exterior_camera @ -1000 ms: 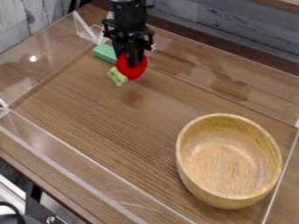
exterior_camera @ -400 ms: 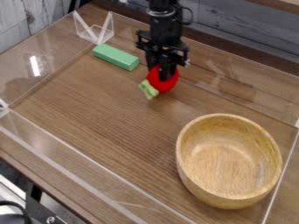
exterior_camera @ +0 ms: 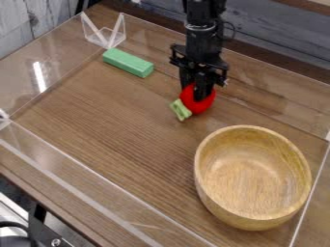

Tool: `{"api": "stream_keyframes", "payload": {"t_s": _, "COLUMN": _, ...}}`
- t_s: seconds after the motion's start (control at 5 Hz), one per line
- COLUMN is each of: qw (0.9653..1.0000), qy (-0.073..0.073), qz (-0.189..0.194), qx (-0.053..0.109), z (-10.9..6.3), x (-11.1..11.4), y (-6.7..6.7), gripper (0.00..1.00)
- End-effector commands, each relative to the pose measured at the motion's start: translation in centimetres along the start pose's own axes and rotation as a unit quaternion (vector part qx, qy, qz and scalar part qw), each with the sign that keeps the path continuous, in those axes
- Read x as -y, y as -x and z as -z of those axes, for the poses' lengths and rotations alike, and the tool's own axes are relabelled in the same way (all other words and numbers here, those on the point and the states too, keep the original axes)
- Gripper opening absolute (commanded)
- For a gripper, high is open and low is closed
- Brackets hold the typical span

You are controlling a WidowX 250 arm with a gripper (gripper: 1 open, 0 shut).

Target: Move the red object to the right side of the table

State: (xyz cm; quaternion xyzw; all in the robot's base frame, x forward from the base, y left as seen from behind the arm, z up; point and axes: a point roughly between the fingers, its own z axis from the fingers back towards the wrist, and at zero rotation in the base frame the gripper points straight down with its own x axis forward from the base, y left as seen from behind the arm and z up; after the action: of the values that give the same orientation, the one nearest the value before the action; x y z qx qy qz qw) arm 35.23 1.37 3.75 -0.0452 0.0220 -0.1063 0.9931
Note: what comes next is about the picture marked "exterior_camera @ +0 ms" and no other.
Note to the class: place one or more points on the wooden bowl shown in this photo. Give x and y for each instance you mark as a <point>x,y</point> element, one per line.
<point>253,177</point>

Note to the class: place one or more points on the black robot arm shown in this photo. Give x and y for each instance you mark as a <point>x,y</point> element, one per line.
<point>205,28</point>

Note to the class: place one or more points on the black table leg bracket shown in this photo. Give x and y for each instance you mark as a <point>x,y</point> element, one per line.
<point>42,235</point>

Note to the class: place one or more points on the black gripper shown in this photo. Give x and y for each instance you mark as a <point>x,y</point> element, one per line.
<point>203,63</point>

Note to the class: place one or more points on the green rectangular block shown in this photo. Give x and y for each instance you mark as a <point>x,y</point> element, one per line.
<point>127,62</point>

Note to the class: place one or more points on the clear acrylic corner bracket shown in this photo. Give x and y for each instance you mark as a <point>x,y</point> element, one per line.
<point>105,37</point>

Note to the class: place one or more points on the clear acrylic tray wall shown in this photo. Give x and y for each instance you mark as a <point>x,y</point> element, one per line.
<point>93,145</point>

